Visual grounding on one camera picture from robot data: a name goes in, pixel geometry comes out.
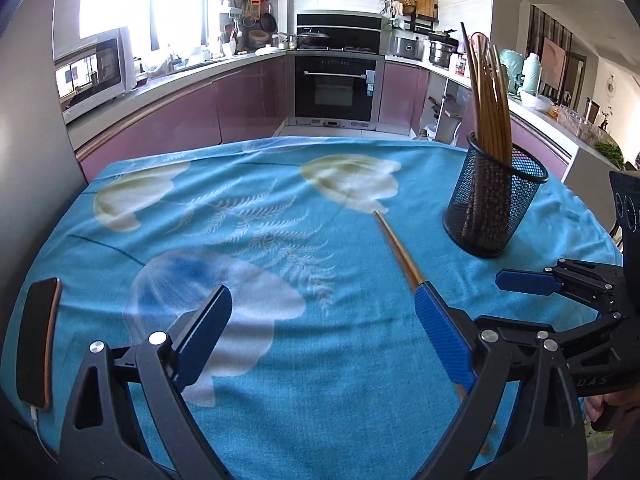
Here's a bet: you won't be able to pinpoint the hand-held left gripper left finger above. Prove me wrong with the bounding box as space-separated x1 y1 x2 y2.
59 284 234 480

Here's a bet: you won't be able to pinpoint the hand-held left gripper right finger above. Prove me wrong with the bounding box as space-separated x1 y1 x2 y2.
414 281 590 480

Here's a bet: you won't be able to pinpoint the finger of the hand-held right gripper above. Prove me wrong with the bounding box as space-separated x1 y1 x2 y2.
474 309 624 362
495 258 627 307

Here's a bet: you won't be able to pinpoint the black mesh utensil holder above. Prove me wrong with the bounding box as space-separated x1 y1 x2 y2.
443 130 550 260

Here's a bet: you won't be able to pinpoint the red-patterned wooden chopstick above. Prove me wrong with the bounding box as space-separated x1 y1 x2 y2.
374 209 497 457

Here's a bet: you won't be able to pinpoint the bunch of wooden chopsticks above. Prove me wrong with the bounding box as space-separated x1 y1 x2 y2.
459 22 516 252

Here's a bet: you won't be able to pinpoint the person's right hand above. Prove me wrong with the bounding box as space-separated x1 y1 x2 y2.
584 389 640 433

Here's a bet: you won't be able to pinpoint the green vegetables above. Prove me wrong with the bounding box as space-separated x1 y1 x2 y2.
594 140 626 169

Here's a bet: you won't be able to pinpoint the blue floral tablecloth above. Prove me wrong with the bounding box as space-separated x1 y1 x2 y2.
0 136 626 480

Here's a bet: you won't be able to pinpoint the clear plastic container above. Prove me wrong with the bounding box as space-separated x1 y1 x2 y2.
557 104 604 139

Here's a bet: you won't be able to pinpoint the pale green thermos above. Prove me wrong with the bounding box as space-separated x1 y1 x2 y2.
522 52 545 96

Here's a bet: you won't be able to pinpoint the black smartphone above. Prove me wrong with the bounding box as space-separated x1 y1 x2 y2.
15 277 64 414

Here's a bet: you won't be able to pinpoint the white trash bin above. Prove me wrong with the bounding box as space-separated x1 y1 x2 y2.
433 104 469 147

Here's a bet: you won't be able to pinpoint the green kettle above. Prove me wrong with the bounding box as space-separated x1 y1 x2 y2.
499 49 525 95

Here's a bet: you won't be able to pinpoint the purple base cabinets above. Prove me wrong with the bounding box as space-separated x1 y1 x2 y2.
75 54 574 184

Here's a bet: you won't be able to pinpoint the stainless steel pot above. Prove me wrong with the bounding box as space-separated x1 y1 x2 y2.
428 39 459 69

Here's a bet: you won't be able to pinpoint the grey kitchen countertop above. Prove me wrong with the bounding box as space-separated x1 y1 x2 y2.
62 45 621 171

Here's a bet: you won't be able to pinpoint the black built-in oven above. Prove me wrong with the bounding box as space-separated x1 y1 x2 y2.
294 54 380 122

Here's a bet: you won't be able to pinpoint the stainless steel cooker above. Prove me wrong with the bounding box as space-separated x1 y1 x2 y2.
389 34 426 60

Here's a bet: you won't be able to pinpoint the silver microwave oven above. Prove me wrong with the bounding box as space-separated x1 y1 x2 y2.
53 27 137 112

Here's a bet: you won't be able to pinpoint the black wok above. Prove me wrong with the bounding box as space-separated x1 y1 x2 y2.
297 30 332 50

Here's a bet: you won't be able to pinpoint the black range hood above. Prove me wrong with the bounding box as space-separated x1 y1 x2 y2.
296 11 385 54

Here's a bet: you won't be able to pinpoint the kitchen window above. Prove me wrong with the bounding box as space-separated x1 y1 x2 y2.
79 0 231 62

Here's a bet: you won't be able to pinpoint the white charging cable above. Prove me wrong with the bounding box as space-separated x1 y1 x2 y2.
28 404 62 467

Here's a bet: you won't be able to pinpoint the black wall shelf rack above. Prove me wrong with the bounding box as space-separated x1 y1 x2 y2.
383 0 440 31

